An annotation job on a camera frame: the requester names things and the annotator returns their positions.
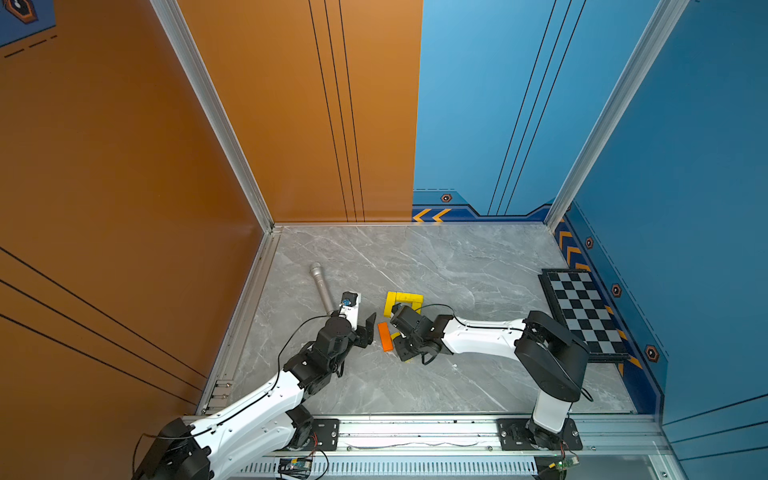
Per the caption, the left circuit board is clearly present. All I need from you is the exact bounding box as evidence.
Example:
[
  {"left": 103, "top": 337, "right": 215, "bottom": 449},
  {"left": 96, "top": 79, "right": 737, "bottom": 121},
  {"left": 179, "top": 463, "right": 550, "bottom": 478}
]
[{"left": 277, "top": 457, "right": 314, "bottom": 480}]

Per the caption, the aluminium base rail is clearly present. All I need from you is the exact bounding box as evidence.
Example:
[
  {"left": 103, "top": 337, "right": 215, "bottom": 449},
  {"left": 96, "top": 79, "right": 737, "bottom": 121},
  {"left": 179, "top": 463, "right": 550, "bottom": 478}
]
[{"left": 157, "top": 412, "right": 688, "bottom": 480}]

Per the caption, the black white chessboard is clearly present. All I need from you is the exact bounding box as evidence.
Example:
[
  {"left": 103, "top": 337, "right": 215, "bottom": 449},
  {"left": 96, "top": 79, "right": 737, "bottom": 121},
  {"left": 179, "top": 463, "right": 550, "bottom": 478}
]
[{"left": 538, "top": 269, "right": 630, "bottom": 364}]

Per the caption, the grey microphone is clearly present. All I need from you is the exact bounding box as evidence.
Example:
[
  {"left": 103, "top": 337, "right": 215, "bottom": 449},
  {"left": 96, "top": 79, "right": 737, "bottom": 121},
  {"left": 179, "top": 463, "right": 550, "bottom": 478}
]
[{"left": 309, "top": 262, "right": 335, "bottom": 314}]

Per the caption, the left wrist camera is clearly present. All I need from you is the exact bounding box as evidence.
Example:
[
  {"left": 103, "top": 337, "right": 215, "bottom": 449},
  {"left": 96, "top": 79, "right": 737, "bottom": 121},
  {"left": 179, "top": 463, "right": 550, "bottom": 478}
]
[{"left": 339, "top": 291, "right": 361, "bottom": 330}]

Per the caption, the yellow block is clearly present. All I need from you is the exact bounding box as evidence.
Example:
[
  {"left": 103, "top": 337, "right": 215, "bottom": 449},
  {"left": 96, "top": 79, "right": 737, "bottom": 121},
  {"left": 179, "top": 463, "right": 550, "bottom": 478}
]
[
  {"left": 384, "top": 292, "right": 397, "bottom": 318},
  {"left": 395, "top": 292, "right": 424, "bottom": 310}
]

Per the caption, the right circuit board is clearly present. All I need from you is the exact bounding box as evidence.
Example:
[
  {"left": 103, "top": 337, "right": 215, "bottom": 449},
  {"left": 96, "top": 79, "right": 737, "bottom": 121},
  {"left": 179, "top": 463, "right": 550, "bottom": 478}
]
[{"left": 533, "top": 456, "right": 580, "bottom": 480}]

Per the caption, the circuit board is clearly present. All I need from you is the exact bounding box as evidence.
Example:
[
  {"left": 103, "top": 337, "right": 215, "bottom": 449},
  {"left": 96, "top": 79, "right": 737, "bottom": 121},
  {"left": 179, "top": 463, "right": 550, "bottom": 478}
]
[
  {"left": 277, "top": 457, "right": 314, "bottom": 480},
  {"left": 533, "top": 456, "right": 580, "bottom": 480}
]

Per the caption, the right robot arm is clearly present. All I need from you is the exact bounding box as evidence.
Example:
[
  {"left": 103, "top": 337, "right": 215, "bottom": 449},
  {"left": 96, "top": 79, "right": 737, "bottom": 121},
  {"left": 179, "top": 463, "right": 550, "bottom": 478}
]
[{"left": 390, "top": 303, "right": 592, "bottom": 453}]

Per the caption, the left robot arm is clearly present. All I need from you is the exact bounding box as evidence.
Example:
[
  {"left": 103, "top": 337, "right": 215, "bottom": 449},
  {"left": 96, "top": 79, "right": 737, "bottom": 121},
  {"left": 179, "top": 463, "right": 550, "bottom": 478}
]
[{"left": 132, "top": 311, "right": 376, "bottom": 479}]

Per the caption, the orange block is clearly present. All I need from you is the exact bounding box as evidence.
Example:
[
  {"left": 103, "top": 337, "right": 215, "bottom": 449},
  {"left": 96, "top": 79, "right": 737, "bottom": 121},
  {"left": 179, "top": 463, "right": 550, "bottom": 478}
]
[{"left": 377, "top": 322, "right": 394, "bottom": 352}]

